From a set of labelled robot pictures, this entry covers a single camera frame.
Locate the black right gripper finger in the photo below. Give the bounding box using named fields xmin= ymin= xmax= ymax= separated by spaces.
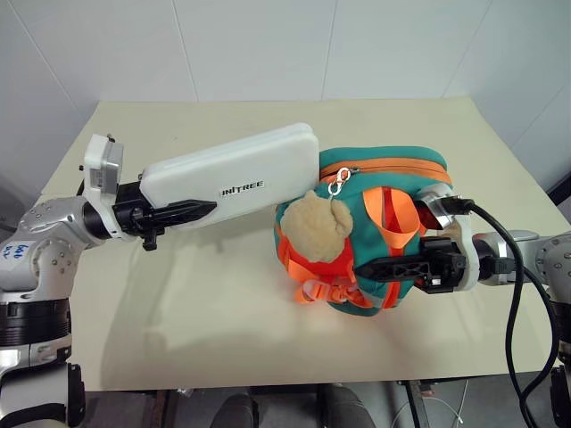
xmin=353 ymin=251 xmax=426 ymax=283

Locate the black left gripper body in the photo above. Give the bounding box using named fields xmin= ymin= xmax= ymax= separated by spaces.
xmin=111 ymin=180 xmax=168 ymax=252

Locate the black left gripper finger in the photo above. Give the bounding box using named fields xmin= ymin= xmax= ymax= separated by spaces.
xmin=150 ymin=199 xmax=219 ymax=225

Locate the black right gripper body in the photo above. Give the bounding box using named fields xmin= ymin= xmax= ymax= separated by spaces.
xmin=416 ymin=237 xmax=468 ymax=296

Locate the white Unitree box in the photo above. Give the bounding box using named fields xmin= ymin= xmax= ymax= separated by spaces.
xmin=138 ymin=122 xmax=321 ymax=231

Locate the orange and teal backpack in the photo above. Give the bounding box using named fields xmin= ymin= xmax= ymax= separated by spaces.
xmin=274 ymin=144 xmax=454 ymax=317

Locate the beige plush toy pendant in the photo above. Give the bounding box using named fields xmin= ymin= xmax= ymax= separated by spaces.
xmin=284 ymin=190 xmax=353 ymax=263

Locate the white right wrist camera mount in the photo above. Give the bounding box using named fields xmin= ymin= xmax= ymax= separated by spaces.
xmin=417 ymin=183 xmax=482 ymax=292

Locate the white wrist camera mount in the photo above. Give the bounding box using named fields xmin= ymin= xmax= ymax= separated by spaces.
xmin=417 ymin=183 xmax=482 ymax=292
xmin=82 ymin=132 xmax=135 ymax=243

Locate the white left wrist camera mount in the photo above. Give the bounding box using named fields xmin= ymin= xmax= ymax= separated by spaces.
xmin=82 ymin=132 xmax=135 ymax=243

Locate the silver keychain clasp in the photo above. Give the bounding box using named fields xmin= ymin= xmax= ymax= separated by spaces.
xmin=327 ymin=167 xmax=352 ymax=196

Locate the black table frame leg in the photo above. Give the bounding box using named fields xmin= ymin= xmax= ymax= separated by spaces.
xmin=395 ymin=378 xmax=430 ymax=428

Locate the black object by wall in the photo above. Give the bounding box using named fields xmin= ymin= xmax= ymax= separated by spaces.
xmin=547 ymin=171 xmax=571 ymax=209

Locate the thin white floor cable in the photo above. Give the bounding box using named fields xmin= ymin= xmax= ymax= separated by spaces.
xmin=392 ymin=382 xmax=470 ymax=428

